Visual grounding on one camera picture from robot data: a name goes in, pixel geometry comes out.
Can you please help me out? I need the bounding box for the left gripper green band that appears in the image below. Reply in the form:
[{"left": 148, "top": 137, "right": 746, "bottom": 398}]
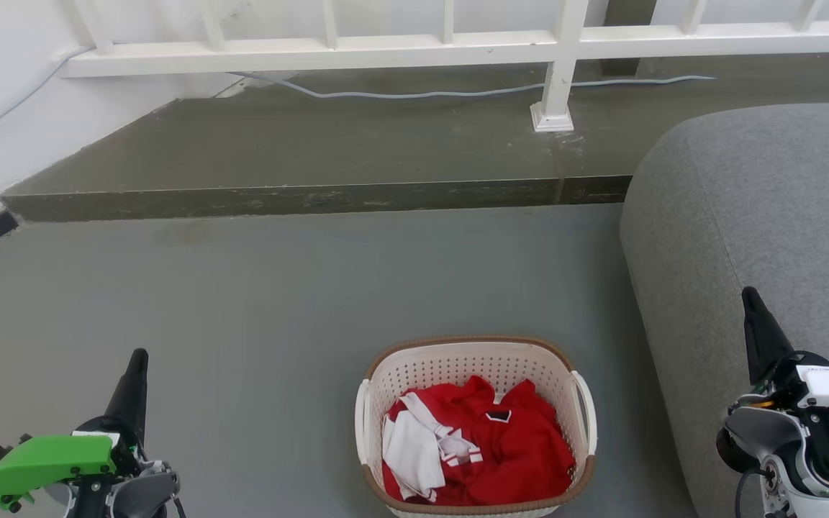
[{"left": 0, "top": 349, "right": 150, "bottom": 509}]

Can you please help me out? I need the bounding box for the white perforated laundry basket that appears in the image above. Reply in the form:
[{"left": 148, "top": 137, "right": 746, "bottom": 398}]
[{"left": 354, "top": 335, "right": 598, "bottom": 518}]

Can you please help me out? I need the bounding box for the grey fabric sofa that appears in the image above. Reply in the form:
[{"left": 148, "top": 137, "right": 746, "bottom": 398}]
[{"left": 620, "top": 102, "right": 829, "bottom": 518}]

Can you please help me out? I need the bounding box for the red and white shirt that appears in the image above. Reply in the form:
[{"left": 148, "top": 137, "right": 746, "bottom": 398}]
[{"left": 381, "top": 376, "right": 576, "bottom": 506}]

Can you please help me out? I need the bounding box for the white railing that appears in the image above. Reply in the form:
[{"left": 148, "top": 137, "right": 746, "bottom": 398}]
[{"left": 60, "top": 0, "right": 829, "bottom": 133}]

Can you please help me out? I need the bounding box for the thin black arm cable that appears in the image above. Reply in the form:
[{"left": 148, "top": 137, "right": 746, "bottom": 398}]
[{"left": 734, "top": 468, "right": 769, "bottom": 518}]

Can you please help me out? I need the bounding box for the light grey cable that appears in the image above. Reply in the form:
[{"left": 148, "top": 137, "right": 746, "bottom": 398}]
[{"left": 0, "top": 47, "right": 716, "bottom": 145}]

